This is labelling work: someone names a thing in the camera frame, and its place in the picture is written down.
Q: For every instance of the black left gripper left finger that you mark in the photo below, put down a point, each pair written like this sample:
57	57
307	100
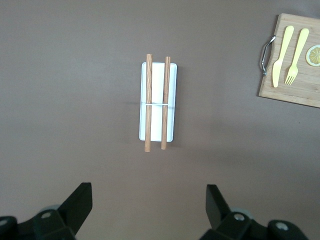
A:
72	206

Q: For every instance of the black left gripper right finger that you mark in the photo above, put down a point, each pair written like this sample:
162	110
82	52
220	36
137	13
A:
222	211

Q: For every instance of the wooden rod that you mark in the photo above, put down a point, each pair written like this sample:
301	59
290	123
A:
148	125
164	125

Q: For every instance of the white rectangular tray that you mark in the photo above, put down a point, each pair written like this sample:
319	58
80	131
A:
157	82

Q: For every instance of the yellow plastic knife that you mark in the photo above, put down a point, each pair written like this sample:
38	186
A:
277	72

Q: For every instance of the lemon slice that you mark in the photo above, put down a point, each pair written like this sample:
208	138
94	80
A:
314	55

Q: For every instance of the yellow plastic fork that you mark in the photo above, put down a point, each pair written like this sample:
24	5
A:
301	45

